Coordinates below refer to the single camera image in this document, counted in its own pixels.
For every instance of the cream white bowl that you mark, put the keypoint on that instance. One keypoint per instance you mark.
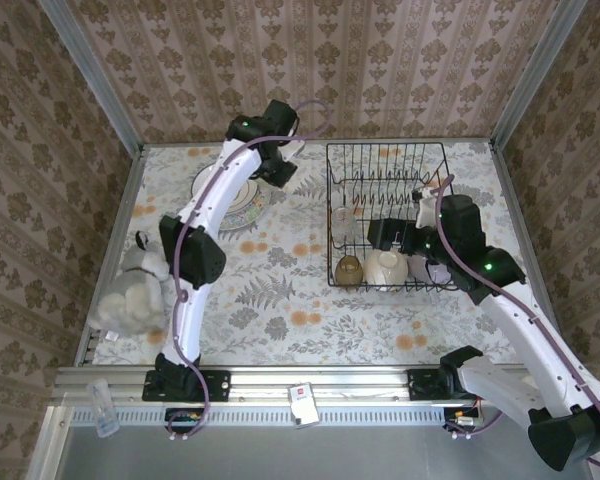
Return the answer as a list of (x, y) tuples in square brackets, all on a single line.
[(385, 270)]

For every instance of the white plate with flower outline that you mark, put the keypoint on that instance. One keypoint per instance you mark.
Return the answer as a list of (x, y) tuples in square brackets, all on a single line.
[(242, 197)]

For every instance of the clear drinking glass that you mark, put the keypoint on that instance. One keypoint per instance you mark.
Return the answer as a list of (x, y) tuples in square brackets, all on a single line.
[(344, 220)]

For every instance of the amber glass cup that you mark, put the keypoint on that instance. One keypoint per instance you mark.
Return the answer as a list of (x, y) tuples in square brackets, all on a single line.
[(349, 271)]

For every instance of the lavender bowl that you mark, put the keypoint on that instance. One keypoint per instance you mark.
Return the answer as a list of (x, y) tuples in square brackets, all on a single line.
[(422, 272)]

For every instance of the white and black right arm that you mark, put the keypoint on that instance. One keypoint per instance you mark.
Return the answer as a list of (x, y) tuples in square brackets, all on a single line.
[(530, 330)]

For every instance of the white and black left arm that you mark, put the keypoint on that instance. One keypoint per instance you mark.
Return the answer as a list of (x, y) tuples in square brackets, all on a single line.
[(230, 185)]

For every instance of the floral patterned tablecloth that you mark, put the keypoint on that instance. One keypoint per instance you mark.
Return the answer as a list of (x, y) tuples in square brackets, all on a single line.
[(280, 310)]

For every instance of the white box with red logo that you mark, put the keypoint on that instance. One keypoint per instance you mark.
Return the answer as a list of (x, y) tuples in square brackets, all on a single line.
[(302, 407)]

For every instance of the grey white plush toy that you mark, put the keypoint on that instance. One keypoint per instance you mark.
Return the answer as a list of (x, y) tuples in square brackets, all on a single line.
[(130, 300)]

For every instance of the clear plastic bottle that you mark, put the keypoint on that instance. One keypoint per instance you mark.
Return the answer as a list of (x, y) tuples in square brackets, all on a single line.
[(102, 415)]

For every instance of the aluminium frame post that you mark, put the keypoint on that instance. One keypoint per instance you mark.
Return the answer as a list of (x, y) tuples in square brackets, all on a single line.
[(96, 75), (532, 75)]

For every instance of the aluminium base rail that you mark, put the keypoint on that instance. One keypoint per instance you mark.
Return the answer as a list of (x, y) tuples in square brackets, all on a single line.
[(280, 382)]

